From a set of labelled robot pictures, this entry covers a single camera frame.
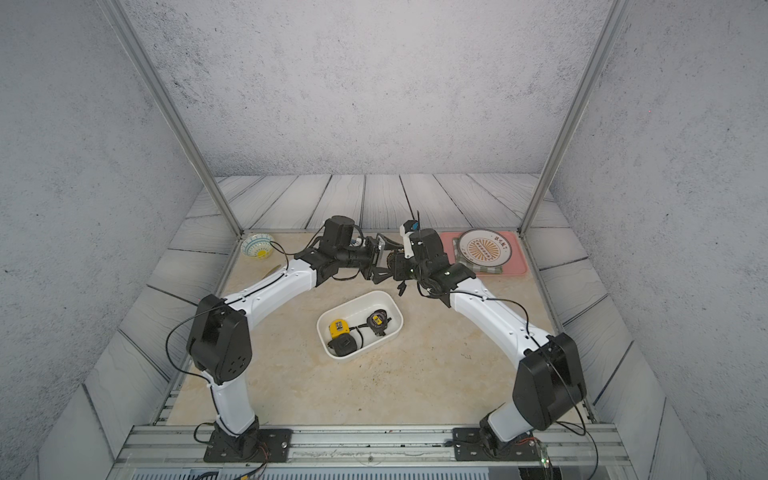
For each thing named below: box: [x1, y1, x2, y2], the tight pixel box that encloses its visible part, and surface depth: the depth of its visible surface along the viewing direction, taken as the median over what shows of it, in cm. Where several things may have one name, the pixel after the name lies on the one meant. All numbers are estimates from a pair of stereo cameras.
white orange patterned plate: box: [459, 229, 512, 267], surface depth 117 cm
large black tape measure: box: [327, 333, 357, 357], surface depth 88 cm
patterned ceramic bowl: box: [240, 233, 273, 260], surface depth 117 cm
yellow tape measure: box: [329, 319, 350, 339], surface depth 94 cm
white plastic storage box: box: [317, 290, 404, 361], surface depth 95 cm
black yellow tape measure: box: [367, 309, 392, 336], surface depth 94 cm
